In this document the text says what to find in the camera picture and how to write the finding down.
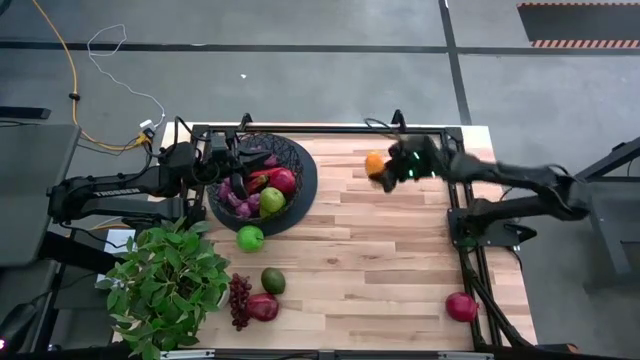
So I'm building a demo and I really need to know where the yellow-green pear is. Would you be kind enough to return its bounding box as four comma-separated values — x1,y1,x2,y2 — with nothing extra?
258,186,288,215

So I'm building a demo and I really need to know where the black computer mouse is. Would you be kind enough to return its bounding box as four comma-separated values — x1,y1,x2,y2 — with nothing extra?
0,302,40,354

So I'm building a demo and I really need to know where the white paper sheet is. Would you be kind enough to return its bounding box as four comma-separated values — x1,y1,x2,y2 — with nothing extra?
102,228,137,257

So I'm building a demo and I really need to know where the black wire basket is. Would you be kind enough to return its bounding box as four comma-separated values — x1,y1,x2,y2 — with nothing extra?
205,130,306,224
204,132,319,237

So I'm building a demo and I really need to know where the dark red grape bunch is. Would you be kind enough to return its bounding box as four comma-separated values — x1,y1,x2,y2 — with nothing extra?
228,272,254,332

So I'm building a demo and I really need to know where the green potted plant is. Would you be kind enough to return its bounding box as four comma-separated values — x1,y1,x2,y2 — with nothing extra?
94,217,232,360

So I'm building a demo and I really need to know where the dark green avocado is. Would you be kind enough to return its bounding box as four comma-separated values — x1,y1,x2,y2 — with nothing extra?
260,267,287,296

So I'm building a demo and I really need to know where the yellow cable plug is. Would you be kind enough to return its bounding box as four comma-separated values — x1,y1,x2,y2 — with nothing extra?
133,127,155,148

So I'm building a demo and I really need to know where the bright green apple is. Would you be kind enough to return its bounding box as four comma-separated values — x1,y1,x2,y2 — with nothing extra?
236,224,266,254

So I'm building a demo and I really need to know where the dark side desk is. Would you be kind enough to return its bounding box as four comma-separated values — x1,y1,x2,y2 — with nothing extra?
0,259,119,354

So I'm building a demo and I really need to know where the grey desk top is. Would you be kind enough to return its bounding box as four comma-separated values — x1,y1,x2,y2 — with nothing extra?
0,123,82,269

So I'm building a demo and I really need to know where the black metal table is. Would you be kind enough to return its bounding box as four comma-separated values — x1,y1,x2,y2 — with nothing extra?
550,135,640,294

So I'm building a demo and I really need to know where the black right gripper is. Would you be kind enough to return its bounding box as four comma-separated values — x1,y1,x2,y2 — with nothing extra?
378,133,441,194

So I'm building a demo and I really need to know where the dark red pomegranate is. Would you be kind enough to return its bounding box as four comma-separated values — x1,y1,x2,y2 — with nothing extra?
245,292,280,323

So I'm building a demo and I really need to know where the red chili pepper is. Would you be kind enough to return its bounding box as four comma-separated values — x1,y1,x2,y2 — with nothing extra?
248,167,281,182

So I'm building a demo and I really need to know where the white floor cable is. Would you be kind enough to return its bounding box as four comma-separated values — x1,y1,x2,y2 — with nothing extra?
86,23,166,129

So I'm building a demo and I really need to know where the yellow orange pepper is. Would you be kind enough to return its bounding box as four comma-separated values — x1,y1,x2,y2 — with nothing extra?
363,151,387,178

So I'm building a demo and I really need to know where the black oblong object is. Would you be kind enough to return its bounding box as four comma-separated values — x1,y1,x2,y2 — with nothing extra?
39,230,126,275

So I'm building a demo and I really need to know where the black aluminium table frame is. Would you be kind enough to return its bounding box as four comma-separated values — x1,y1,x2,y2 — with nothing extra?
180,109,539,351

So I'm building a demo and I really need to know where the dark red long vegetable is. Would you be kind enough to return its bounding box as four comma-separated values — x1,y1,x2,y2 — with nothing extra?
246,175,270,195

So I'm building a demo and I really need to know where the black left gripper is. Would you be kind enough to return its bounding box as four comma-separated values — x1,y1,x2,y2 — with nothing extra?
207,128,275,201

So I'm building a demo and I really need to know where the black flat bar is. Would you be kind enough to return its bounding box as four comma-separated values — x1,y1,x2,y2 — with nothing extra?
0,105,53,121

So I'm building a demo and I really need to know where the dark mat with hazard stripes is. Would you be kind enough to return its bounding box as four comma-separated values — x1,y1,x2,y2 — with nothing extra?
516,2,640,50

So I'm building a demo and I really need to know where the orange floor cable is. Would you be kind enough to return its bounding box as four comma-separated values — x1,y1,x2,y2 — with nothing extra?
32,0,151,152

